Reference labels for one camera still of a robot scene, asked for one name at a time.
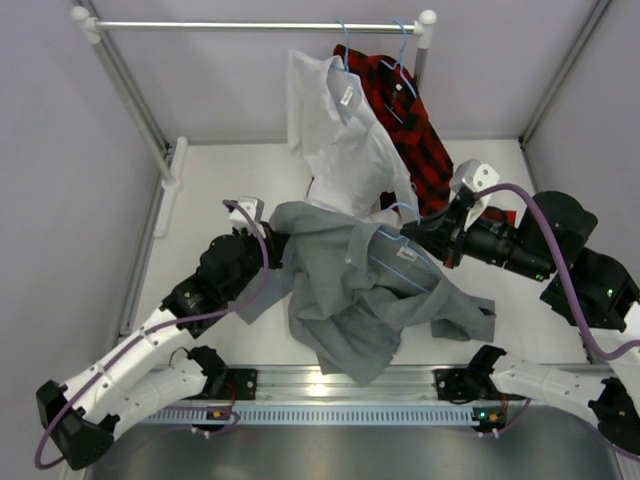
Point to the metal clothes rail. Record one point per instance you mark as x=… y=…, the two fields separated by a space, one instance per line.
x=423 y=27

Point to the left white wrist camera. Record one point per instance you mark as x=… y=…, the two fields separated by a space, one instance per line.
x=245 y=209

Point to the rack upright pole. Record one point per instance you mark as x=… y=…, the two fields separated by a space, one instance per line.
x=423 y=45
x=133 y=102

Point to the right aluminium frame post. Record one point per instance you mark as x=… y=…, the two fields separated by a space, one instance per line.
x=578 y=45

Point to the white shirt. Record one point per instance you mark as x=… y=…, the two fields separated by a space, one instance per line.
x=332 y=127

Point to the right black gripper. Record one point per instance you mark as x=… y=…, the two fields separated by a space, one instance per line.
x=443 y=232

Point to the blue hanger under white shirt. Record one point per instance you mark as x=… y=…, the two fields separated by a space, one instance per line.
x=346 y=46

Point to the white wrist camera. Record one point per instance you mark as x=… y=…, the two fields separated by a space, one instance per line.
x=470 y=178
x=245 y=209

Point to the right rack upright pole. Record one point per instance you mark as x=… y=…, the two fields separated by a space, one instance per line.
x=423 y=45

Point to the perforated cable duct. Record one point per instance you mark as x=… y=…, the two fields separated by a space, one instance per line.
x=322 y=415

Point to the left rack upright pole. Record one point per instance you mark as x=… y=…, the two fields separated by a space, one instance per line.
x=133 y=102

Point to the light blue hanger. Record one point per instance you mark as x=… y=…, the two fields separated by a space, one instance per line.
x=397 y=263

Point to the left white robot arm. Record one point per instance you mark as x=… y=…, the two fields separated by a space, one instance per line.
x=158 y=364

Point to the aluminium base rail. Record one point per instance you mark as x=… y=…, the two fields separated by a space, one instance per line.
x=398 y=384

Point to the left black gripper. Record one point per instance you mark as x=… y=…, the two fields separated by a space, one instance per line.
x=276 y=244

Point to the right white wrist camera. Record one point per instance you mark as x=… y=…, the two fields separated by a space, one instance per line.
x=470 y=178

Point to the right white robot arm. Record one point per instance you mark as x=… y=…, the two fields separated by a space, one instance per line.
x=592 y=292

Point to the blue hanger under plaid shirt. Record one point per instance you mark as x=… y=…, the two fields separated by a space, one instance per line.
x=399 y=64

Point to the white rack foot bar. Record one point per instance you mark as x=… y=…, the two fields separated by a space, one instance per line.
x=171 y=188

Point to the grey shirt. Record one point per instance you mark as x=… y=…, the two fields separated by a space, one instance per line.
x=353 y=325

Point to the red black plaid shirt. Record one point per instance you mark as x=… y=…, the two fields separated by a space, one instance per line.
x=406 y=121

